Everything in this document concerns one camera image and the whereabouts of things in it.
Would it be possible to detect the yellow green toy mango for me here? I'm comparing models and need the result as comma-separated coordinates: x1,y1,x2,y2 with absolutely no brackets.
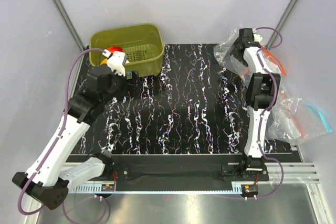
100,58,108,66

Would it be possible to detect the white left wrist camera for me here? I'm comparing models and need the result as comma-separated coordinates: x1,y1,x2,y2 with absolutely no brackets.
102,49,128,77

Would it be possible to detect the black marble pattern mat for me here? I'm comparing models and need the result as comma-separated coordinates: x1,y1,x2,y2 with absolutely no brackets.
72,44,249,155

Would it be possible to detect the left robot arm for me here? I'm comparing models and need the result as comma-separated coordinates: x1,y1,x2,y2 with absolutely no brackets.
12,65,139,210

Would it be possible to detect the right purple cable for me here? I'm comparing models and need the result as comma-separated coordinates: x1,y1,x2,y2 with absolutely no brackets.
243,26,285,200

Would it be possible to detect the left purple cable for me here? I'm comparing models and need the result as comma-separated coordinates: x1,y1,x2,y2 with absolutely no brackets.
17,48,111,223

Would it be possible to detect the aluminium rail frame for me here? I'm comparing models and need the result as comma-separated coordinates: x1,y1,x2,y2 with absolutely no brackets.
25,163,335,223

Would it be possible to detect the purple cable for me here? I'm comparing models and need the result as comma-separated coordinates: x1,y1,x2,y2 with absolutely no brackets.
17,48,111,223
243,26,285,200

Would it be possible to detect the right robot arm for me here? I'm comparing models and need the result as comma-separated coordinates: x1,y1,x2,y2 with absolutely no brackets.
228,28,281,181

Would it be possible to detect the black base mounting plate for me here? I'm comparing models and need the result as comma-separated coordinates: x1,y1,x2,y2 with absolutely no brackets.
93,154,268,182

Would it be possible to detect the clear blue-zip bag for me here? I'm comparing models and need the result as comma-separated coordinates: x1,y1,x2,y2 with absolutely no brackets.
266,86,333,145

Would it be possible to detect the red orange toy mango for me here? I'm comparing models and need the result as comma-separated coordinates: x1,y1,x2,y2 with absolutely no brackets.
107,47,123,53

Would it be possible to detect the clear red-zip bag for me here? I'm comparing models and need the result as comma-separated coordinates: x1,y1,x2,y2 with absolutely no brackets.
214,28,287,87

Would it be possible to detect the olive green plastic basket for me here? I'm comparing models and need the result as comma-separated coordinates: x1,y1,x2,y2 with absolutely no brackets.
89,24,165,79

